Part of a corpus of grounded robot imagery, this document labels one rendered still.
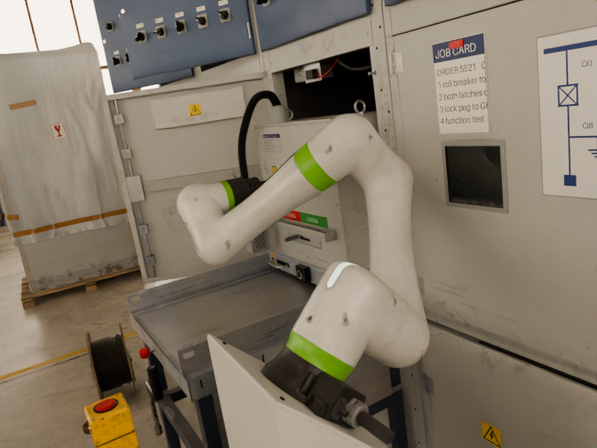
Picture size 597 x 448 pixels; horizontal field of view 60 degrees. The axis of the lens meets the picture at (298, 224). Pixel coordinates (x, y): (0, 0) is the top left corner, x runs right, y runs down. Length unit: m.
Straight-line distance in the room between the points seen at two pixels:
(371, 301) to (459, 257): 0.49
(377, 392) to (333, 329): 0.81
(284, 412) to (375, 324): 0.24
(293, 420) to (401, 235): 0.51
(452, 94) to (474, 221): 0.30
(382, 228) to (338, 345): 0.36
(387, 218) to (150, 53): 1.48
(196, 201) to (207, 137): 0.74
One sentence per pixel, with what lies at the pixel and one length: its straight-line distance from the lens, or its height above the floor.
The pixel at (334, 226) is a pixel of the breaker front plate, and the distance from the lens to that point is 1.54.
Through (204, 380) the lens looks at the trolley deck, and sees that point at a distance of 1.33.
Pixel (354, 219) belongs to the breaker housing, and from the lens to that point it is 1.52.
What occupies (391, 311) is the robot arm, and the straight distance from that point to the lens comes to 0.94.
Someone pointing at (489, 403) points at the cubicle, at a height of 0.64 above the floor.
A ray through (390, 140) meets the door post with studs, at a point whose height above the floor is 1.31.
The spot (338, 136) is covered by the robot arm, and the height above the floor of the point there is 1.37.
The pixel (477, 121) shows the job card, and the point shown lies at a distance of 1.22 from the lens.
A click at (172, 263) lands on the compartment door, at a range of 2.16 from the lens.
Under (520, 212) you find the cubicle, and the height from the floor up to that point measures 1.16.
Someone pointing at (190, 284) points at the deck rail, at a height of 0.88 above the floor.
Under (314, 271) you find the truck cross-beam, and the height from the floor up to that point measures 0.91.
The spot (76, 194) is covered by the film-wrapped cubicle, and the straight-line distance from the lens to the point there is 5.30.
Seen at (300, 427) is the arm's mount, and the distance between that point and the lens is 0.81.
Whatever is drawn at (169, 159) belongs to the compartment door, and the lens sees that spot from 2.08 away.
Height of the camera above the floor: 1.45
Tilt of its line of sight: 13 degrees down
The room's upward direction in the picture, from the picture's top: 9 degrees counter-clockwise
